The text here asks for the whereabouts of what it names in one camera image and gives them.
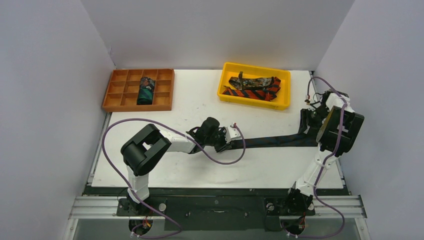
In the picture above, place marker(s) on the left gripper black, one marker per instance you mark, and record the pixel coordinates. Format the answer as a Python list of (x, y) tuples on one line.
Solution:
[(224, 145)]

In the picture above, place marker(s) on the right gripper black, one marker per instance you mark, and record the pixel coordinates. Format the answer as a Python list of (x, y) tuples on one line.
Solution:
[(306, 120)]

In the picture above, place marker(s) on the navy striped tie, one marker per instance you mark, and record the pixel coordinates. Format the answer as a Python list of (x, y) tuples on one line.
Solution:
[(293, 140)]

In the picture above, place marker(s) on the yellow plastic tray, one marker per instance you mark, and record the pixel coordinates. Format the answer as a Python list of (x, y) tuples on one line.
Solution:
[(281, 102)]

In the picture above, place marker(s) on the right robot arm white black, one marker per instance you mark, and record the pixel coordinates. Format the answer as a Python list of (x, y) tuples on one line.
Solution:
[(336, 126)]

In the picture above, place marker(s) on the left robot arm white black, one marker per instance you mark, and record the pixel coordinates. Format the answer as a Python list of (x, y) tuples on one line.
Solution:
[(145, 149)]

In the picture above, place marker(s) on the orange black striped tie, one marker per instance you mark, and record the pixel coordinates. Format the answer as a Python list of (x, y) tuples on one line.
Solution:
[(268, 94)]

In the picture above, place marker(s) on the rolled green patterned tie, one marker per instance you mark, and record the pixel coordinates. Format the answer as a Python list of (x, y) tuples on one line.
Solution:
[(146, 91)]

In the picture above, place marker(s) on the orange wooden divider tray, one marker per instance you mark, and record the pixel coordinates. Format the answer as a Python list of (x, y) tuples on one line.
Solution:
[(123, 87)]

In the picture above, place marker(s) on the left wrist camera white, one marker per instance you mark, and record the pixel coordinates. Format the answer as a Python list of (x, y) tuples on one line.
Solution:
[(232, 133)]

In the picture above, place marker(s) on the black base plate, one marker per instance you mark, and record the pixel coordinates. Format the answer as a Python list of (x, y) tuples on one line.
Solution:
[(212, 209)]

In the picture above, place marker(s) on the aluminium frame rail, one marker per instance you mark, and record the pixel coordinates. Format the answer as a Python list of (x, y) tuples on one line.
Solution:
[(106, 207)]

